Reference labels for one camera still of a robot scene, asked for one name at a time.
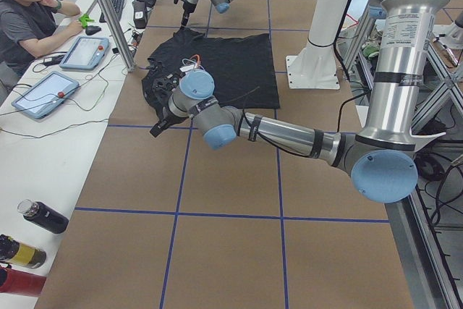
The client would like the black cable on table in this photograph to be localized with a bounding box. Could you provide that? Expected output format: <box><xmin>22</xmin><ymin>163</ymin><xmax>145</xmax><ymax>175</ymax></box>
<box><xmin>0</xmin><ymin>66</ymin><xmax>109</xmax><ymax>140</ymax></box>

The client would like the near blue teach pendant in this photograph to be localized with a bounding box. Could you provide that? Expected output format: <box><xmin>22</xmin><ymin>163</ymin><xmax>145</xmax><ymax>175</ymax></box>
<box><xmin>12</xmin><ymin>72</ymin><xmax>80</xmax><ymax>119</ymax></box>

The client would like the seated person grey shirt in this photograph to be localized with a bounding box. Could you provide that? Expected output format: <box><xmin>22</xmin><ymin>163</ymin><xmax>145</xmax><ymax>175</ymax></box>
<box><xmin>1</xmin><ymin>0</ymin><xmax>82</xmax><ymax>76</ymax></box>

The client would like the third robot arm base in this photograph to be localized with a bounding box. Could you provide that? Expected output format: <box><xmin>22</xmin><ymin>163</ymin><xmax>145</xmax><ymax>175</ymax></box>
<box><xmin>441</xmin><ymin>12</ymin><xmax>463</xmax><ymax>49</ymax></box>

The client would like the black keyboard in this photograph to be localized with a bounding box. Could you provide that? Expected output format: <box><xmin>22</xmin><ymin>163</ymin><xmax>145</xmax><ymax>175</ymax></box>
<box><xmin>98</xmin><ymin>0</ymin><xmax>127</xmax><ymax>23</ymax></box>

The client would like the red bottle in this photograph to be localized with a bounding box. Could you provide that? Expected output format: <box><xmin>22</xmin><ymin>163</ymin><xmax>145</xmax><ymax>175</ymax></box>
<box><xmin>1</xmin><ymin>267</ymin><xmax>47</xmax><ymax>297</ymax></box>

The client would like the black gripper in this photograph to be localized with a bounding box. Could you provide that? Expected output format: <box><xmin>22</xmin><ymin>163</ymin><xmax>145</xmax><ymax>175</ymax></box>
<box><xmin>174</xmin><ymin>0</ymin><xmax>195</xmax><ymax>20</ymax></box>
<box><xmin>152</xmin><ymin>73</ymin><xmax>181</xmax><ymax>101</ymax></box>

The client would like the blue teach pendant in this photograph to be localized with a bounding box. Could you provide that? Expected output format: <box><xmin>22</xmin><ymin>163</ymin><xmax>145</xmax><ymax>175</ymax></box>
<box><xmin>12</xmin><ymin>72</ymin><xmax>80</xmax><ymax>119</ymax></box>
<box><xmin>59</xmin><ymin>36</ymin><xmax>110</xmax><ymax>71</ymax></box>

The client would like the black computer mouse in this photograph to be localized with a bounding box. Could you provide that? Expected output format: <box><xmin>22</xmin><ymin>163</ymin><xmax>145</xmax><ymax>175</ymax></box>
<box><xmin>85</xmin><ymin>25</ymin><xmax>102</xmax><ymax>36</ymax></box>

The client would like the aluminium frame post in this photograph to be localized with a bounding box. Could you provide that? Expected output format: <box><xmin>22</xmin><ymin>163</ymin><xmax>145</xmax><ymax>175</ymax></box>
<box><xmin>97</xmin><ymin>0</ymin><xmax>136</xmax><ymax>72</ymax></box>

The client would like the black water bottle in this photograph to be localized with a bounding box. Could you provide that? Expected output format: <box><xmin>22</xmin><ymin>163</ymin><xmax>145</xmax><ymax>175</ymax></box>
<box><xmin>17</xmin><ymin>199</ymin><xmax>69</xmax><ymax>234</ymax></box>

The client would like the black graphic t-shirt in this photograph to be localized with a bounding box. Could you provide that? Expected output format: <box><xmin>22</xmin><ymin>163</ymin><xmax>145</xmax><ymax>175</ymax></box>
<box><xmin>142</xmin><ymin>29</ymin><xmax>280</xmax><ymax>112</ymax></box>

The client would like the white camera mast pedestal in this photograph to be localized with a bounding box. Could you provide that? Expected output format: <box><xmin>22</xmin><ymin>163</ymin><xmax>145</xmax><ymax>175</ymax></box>
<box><xmin>286</xmin><ymin>0</ymin><xmax>349</xmax><ymax>90</ymax></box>

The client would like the yellow black bottle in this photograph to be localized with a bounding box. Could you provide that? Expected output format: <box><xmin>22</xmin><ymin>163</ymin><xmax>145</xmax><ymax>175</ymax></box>
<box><xmin>1</xmin><ymin>234</ymin><xmax>47</xmax><ymax>269</ymax></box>

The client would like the far blue teach pendant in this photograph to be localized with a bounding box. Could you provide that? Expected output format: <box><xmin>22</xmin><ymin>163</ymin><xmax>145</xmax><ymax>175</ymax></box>
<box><xmin>59</xmin><ymin>36</ymin><xmax>110</xmax><ymax>71</ymax></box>

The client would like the green plastic object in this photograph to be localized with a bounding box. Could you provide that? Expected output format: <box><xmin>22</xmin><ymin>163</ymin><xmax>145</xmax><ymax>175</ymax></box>
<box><xmin>78</xmin><ymin>13</ymin><xmax>95</xmax><ymax>29</ymax></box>

